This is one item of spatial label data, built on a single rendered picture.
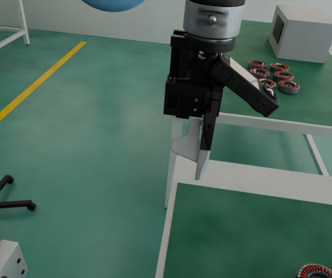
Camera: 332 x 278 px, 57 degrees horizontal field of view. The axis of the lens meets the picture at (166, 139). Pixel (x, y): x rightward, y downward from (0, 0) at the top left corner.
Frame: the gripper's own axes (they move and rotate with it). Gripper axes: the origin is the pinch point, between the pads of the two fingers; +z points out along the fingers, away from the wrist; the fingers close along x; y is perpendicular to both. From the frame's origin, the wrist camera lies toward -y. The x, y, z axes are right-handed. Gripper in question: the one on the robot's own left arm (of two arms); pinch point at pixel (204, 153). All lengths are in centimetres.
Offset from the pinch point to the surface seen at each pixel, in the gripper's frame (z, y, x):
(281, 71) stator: 36, -42, -139
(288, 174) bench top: 40, -34, -48
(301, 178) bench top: 40, -38, -47
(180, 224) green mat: 40.1, 2.5, -16.6
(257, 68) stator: 36, -28, -139
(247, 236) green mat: 40.1, -17.2, -16.5
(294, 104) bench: 40, -45, -105
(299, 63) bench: 40, -59, -166
